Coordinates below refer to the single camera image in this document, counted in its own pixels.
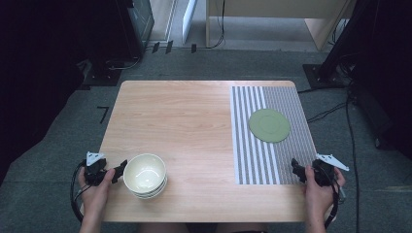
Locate left hand-held gripper cable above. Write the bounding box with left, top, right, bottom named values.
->
left=70, top=159, right=87, bottom=224

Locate hand-held gripper cable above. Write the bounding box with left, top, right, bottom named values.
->
left=70, top=159, right=87, bottom=224
left=324, top=161, right=346, bottom=229

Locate grey white striped placemat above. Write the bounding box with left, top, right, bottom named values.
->
left=229, top=85, right=319, bottom=186

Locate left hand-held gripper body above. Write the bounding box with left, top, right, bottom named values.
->
left=84, top=150, right=108, bottom=187

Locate person's right hand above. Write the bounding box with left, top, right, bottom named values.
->
left=303, top=165, right=346, bottom=222

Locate person's left hand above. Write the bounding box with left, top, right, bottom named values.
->
left=77, top=167, right=117, bottom=220

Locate black stand base plate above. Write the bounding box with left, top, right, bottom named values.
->
left=82, top=59, right=123, bottom=87
left=302, top=63, right=349, bottom=90

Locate light wooden desk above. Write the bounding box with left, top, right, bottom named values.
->
left=205, top=0, right=353, bottom=51

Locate black hanging desk cable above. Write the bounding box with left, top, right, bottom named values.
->
left=207, top=0, right=226, bottom=50

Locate black floor cable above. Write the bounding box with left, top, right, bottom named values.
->
left=306, top=101, right=349, bottom=124

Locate black cabinet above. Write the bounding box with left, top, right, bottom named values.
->
left=115, top=0, right=155, bottom=60

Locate cream ceramic bowl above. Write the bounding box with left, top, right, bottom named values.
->
left=131, top=183, right=168, bottom=200
left=122, top=152, right=167, bottom=194
left=128, top=176, right=168, bottom=198

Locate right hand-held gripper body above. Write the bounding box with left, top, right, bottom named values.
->
left=311, top=152, right=351, bottom=188

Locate right hand-held gripper cable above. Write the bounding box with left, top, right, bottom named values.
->
left=324, top=161, right=346, bottom=229

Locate round green coaster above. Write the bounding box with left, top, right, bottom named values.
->
left=248, top=108, right=292, bottom=144

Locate white board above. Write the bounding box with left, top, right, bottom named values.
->
left=181, top=0, right=198, bottom=45

